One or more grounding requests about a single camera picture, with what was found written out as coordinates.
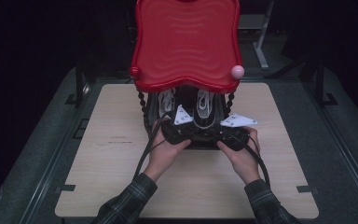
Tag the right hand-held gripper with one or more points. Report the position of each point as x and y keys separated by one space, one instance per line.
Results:
x=234 y=133

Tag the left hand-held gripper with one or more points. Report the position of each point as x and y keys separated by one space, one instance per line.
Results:
x=177 y=130

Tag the black canvas sneaker white laces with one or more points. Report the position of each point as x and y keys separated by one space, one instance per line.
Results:
x=167 y=101
x=204 y=107

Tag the red and black shoe rack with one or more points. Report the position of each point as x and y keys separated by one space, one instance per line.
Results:
x=186 y=46

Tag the person's right hand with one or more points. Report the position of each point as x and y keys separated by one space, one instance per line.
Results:
x=240 y=158

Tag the person's left hand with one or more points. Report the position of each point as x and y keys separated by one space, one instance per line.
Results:
x=164 y=155

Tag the black tape strip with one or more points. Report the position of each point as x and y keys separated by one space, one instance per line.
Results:
x=66 y=188
x=306 y=189

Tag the white metal stand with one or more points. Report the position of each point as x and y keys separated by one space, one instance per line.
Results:
x=261 y=40

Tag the dark metal stand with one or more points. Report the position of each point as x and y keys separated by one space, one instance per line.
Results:
x=79 y=84
x=321 y=84

